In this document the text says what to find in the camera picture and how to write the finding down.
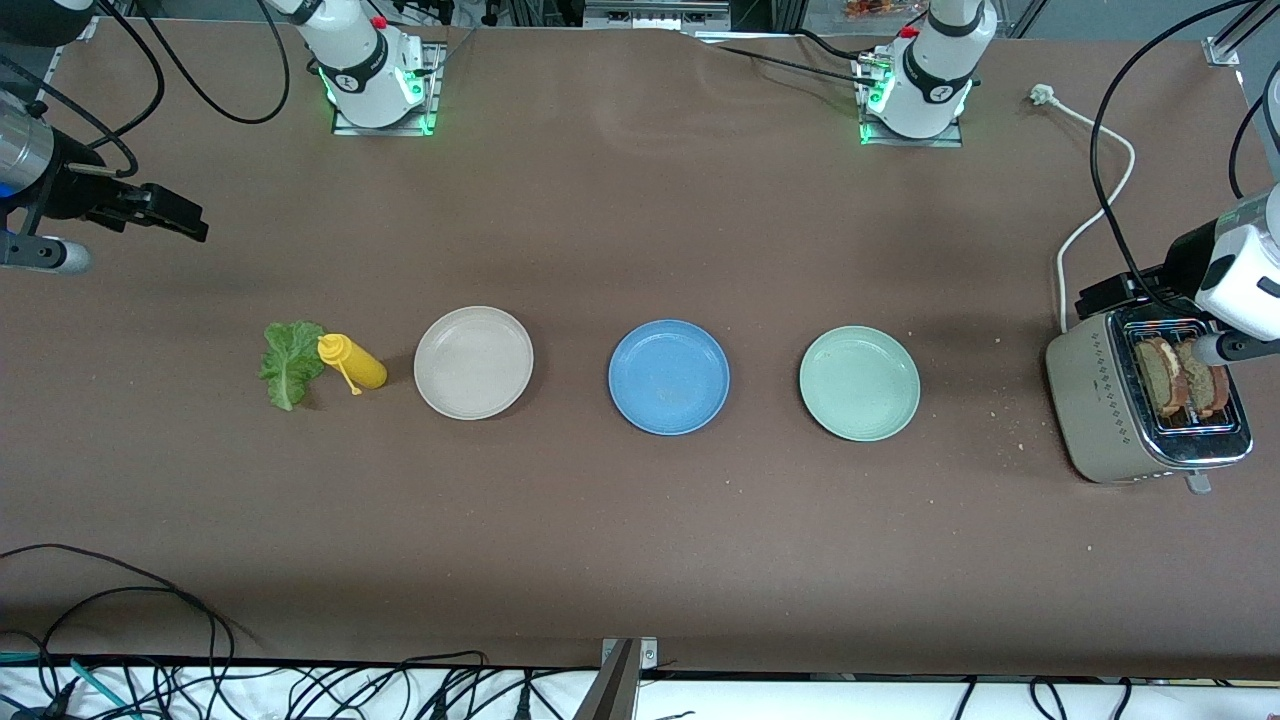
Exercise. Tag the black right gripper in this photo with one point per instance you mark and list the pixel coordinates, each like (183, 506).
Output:
(75, 190)

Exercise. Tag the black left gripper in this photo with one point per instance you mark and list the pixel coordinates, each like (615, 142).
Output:
(1186, 255)

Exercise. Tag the brown bread slice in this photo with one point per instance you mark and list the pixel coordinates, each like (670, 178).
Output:
(1158, 380)
(1207, 388)

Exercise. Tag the green lettuce leaf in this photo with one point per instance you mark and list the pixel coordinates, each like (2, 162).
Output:
(290, 365)

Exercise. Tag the yellow squeeze bottle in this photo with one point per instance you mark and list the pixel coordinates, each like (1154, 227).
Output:
(365, 370)

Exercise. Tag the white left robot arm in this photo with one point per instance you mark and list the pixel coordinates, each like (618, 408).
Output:
(930, 70)

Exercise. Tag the mint green round plate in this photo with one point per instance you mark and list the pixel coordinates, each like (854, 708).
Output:
(858, 383)

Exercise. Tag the beige round plate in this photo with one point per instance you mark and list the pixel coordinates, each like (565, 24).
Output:
(473, 362)

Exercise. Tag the blue round plate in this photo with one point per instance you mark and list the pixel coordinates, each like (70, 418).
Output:
(668, 377)

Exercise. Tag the beige metal toaster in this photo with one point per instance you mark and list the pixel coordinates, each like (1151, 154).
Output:
(1090, 400)

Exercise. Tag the aluminium profile bar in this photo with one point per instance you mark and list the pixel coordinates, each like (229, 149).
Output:
(1255, 18)

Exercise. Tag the orange snack pack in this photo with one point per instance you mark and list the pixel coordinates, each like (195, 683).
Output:
(875, 8)

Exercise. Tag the grey metal bar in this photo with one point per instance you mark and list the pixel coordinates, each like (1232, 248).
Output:
(610, 695)

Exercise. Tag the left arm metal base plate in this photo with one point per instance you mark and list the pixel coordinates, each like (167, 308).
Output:
(910, 142)

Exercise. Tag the metal corner bracket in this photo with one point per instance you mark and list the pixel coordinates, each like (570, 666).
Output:
(1222, 52)

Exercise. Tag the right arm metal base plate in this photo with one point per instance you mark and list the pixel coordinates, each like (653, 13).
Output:
(437, 90)

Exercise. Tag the aluminium background frame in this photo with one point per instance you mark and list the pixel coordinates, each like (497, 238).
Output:
(655, 15)

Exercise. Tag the small metal table bracket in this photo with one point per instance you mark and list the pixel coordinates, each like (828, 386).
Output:
(648, 655)

